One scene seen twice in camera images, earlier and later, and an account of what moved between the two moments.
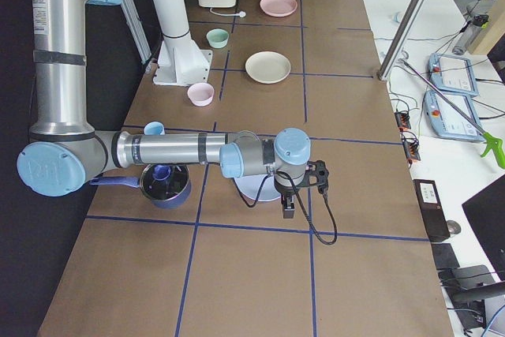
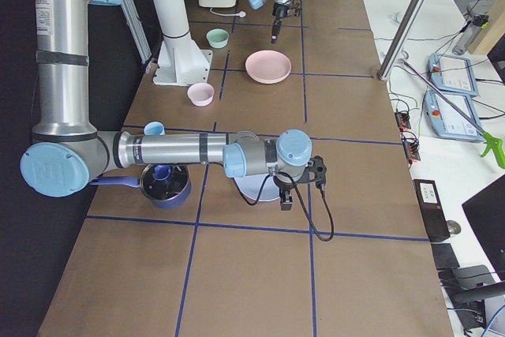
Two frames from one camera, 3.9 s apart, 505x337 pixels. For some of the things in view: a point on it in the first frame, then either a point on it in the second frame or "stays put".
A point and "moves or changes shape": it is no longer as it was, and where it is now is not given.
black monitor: x=485 y=212 stays put
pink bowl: x=200 y=94 stays put
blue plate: x=250 y=186 stays put
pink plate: x=278 y=5 moves or changes shape
